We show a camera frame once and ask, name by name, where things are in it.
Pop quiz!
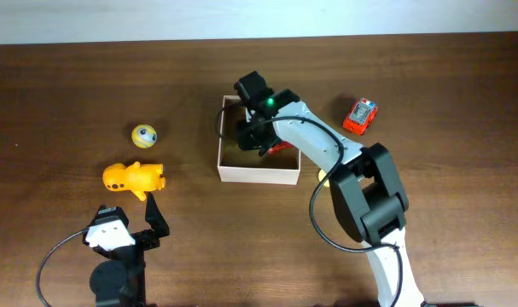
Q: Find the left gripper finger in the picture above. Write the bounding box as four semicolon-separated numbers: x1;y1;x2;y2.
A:
145;192;170;237
90;205;129;227

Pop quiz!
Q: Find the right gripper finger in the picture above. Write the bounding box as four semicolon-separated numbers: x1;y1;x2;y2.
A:
236;120;261;151
259;141;282;156

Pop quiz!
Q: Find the red toy fire truck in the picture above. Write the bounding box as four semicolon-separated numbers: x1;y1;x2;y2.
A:
268;141;293;154

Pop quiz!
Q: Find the red toy police car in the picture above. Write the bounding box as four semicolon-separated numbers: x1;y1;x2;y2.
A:
342;98;378;136

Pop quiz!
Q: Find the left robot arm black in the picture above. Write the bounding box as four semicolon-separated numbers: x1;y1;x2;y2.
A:
83;192;170;307

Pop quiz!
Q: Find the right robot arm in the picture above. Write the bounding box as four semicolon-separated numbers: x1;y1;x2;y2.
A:
234;71;427;306

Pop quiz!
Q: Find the white cardboard box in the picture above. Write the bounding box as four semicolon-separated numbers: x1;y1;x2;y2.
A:
217;107;301;185

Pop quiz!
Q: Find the orange toy dog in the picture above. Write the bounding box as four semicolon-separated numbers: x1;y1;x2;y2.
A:
102;161;166;201

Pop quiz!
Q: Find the yellow wooden rattle drum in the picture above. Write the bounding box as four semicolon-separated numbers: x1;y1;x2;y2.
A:
317;170;330;188

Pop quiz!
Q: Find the yellow face ball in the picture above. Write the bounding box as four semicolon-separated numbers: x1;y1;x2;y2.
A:
131;125;158;149

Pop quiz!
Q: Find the right black cable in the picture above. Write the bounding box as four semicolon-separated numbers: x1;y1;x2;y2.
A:
215;104;405;307

